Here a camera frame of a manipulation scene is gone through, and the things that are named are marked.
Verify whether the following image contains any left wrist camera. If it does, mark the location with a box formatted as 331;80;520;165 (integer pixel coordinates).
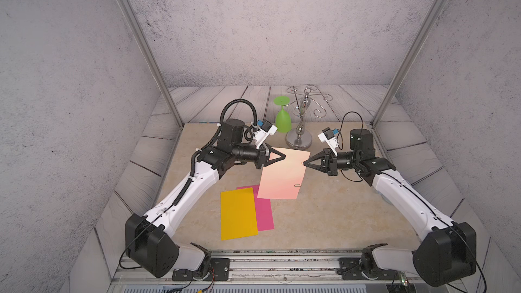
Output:
252;121;278;149

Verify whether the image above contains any left aluminium frame post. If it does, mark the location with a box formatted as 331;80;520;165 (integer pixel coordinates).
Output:
116;0;184;128

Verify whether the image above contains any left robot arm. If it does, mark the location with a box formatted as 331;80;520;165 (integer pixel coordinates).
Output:
123;119;286;278

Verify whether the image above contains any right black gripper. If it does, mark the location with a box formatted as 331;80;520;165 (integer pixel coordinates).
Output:
304;149;360;179

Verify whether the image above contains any right aluminium frame post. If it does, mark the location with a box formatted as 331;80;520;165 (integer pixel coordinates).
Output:
370;0;448;128

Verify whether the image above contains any green plastic wine glass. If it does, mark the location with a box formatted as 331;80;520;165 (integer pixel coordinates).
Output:
274;96;292;134

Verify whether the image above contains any aluminium frame post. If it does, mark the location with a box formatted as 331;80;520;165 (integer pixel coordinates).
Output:
370;0;448;128
116;0;184;128

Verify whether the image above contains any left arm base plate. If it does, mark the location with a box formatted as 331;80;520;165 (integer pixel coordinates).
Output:
172;258;231;282

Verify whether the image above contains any magenta paper sheet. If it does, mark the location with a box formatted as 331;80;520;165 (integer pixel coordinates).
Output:
236;185;275;232

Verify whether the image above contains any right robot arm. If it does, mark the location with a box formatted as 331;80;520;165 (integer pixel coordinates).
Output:
303;128;482;287

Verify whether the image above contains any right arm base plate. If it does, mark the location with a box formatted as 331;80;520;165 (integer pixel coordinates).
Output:
336;257;400;282

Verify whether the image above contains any silver metal hanger stand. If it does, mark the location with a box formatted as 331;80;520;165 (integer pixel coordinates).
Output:
286;85;333;151

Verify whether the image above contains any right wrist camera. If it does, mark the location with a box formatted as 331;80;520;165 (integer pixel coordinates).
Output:
317;128;339;156

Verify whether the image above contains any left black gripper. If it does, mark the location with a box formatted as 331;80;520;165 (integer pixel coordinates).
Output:
230;143;285;170

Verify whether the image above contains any salmon pink paper sheet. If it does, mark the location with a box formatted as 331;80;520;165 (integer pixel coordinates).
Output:
259;147;311;199

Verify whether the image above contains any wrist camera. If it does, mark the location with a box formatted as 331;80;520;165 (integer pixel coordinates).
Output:
317;128;339;156
252;121;278;149

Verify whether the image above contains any aluminium front rail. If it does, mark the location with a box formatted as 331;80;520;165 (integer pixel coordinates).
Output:
109;250;468;292

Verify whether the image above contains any yellow paper sheet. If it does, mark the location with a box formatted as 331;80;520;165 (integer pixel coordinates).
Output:
221;188;259;241

